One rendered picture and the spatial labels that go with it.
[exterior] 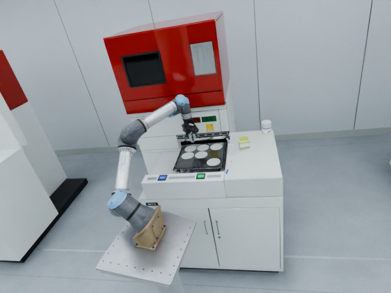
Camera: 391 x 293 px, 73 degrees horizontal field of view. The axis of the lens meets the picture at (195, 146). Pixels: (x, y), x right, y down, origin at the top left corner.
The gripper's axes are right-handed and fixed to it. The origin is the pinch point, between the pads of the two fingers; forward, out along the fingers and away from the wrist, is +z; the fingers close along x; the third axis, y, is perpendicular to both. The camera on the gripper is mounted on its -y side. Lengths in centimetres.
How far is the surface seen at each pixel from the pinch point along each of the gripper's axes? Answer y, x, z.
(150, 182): -21, 46, 3
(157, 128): 33.5, 15.1, -6.0
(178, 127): 21.7, 0.8, -5.9
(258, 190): -66, -7, 12
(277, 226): -73, -15, 43
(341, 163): -12, -176, 100
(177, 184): -33.5, 32.2, 5.1
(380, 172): -49, -189, 100
